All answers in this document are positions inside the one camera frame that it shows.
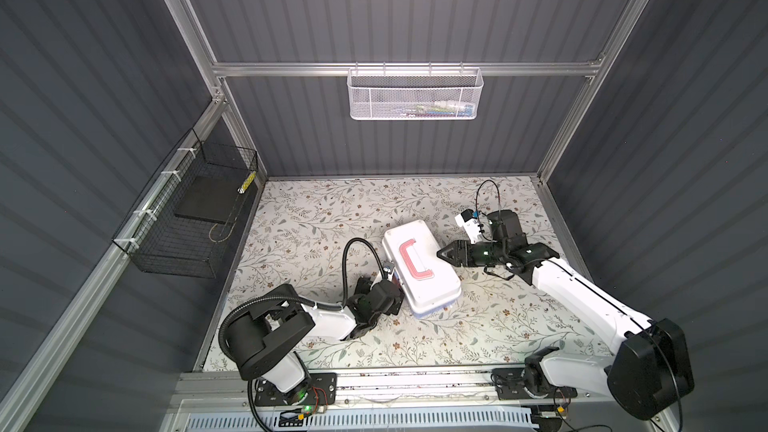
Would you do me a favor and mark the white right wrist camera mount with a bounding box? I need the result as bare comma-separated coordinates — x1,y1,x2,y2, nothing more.
455,209,485,244

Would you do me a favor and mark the white ventilated cable duct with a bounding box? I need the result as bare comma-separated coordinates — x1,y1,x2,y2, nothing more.
182,405,540,432

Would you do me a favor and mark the white wire mesh basket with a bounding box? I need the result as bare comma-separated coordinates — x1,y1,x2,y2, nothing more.
346,68,484,121

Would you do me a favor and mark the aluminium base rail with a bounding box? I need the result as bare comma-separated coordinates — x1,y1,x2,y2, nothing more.
179,362,652,409

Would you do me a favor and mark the yellow tag in basket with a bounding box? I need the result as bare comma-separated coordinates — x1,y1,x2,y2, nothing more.
238,171,258,195

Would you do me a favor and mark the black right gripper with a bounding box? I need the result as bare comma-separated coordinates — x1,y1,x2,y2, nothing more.
436,240,505,267

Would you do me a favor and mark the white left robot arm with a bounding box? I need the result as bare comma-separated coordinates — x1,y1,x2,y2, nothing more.
218,278,405,404

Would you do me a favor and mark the white blue tool box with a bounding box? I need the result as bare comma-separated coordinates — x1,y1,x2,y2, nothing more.
382,220,462,319

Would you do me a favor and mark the black pad in basket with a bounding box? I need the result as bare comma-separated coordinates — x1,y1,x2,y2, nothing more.
174,176,245,225

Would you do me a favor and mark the black wire mesh basket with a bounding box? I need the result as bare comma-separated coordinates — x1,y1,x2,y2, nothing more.
113,131,259,279

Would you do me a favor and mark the pink tool box handle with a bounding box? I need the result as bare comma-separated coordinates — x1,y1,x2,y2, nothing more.
399,238,434,281

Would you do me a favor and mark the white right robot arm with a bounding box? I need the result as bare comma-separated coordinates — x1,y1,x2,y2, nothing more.
437,209,695,420

